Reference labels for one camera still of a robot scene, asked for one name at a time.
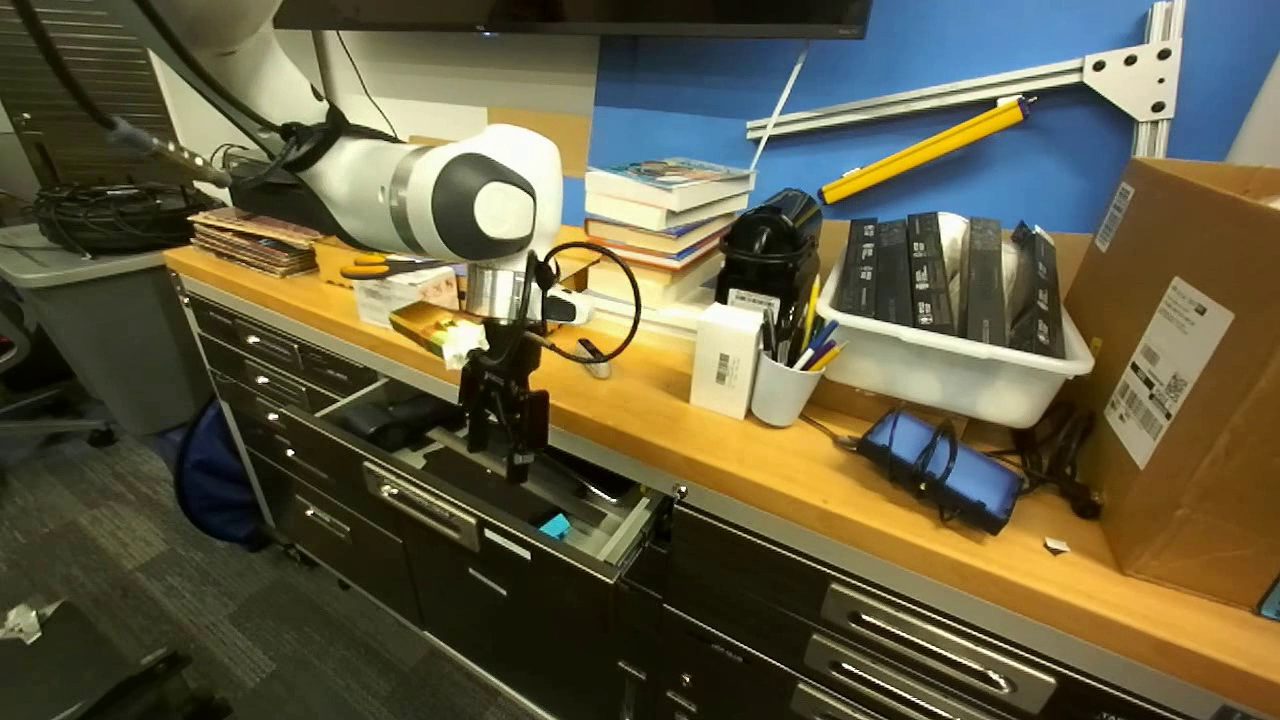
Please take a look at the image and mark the yellow spirit level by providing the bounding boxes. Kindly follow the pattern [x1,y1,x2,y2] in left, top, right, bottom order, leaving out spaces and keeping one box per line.
[814,94,1030,208]

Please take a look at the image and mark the white metal bracket rail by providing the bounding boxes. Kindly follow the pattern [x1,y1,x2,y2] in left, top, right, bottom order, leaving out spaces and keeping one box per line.
[738,0,1188,161]

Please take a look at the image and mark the blue cover paperback book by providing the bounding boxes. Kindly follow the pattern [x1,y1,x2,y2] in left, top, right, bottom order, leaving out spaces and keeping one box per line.
[583,155,760,214]

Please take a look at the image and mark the yellow handled tool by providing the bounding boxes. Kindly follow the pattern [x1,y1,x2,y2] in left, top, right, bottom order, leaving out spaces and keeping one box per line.
[311,243,465,286]

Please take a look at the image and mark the black label maker device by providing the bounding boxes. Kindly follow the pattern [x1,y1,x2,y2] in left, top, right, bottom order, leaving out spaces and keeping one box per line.
[715,188,829,328]

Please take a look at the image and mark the blue zipper pouch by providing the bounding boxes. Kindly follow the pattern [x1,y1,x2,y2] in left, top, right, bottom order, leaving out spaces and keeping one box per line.
[855,408,1030,538]

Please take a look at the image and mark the small yellow box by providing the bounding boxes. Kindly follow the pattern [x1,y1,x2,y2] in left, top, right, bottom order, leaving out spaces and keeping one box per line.
[392,299,470,358]

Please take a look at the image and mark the stack of magazines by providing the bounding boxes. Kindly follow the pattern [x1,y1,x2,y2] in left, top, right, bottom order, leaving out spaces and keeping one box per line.
[189,202,332,280]

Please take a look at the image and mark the white pen cup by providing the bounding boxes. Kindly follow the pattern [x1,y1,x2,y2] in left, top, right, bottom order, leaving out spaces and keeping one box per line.
[747,352,823,431]

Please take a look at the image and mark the black tangled straps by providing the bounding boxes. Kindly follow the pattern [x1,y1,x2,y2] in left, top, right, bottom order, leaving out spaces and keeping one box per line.
[1016,397,1106,522]

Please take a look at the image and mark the black bag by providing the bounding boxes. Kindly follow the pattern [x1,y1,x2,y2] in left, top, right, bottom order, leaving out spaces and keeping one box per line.
[30,175,202,259]

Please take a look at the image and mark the blue pen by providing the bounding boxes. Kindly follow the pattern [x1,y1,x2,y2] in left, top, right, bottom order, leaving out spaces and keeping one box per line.
[797,316,844,370]

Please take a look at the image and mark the grey side table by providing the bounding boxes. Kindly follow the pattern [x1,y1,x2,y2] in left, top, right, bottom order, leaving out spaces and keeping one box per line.
[0,214,216,443]

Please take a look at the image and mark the small white box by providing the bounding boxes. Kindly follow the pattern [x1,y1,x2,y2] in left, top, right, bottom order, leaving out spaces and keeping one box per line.
[687,299,769,424]

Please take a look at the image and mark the open black cabinet drawer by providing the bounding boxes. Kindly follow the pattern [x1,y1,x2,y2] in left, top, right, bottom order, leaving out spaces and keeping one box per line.
[311,377,672,589]

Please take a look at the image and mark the black drawer cabinet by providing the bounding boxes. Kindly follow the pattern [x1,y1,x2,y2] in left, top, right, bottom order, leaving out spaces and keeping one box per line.
[169,273,1202,720]

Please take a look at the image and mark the blue bag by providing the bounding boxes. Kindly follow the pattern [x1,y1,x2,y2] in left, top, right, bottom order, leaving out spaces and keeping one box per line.
[171,397,271,553]

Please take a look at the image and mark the white plastic bin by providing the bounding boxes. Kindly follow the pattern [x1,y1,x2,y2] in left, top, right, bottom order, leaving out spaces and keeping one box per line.
[811,212,1099,431]

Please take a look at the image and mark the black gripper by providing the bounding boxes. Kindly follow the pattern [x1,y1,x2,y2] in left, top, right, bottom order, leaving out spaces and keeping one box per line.
[454,316,552,489]

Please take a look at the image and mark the dark blue black tool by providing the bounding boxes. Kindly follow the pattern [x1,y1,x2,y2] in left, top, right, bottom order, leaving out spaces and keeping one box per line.
[336,397,431,451]

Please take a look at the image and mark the white crumpled paper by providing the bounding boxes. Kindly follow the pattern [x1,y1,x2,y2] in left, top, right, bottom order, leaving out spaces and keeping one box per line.
[0,596,64,650]

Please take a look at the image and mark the black looped gripper cable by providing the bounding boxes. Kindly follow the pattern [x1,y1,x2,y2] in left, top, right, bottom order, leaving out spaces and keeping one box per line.
[532,236,649,367]

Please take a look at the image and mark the black ridged bar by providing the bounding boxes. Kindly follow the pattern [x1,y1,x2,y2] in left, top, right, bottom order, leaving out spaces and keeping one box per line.
[831,214,885,322]
[872,208,961,338]
[961,214,1013,342]
[1004,219,1071,365]

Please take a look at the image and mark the large cardboard box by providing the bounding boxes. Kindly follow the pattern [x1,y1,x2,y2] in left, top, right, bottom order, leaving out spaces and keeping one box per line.
[1058,155,1280,615]

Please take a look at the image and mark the dark office chair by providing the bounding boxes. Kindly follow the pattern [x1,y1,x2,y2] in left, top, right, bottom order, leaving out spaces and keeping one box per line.
[0,273,120,471]

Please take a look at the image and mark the flat white box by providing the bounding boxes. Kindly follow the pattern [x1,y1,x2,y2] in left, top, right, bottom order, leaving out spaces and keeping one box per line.
[350,273,465,331]

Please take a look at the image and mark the thin white stick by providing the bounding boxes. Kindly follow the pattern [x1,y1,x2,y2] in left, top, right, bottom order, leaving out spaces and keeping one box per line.
[742,50,811,182]

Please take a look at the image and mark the black wall monitor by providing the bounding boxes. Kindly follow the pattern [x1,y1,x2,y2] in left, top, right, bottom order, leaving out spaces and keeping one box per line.
[271,0,875,41]

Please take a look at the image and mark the stacked book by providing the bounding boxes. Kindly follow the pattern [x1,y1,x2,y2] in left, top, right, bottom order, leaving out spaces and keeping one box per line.
[583,227,735,280]
[578,194,752,248]
[583,254,722,318]

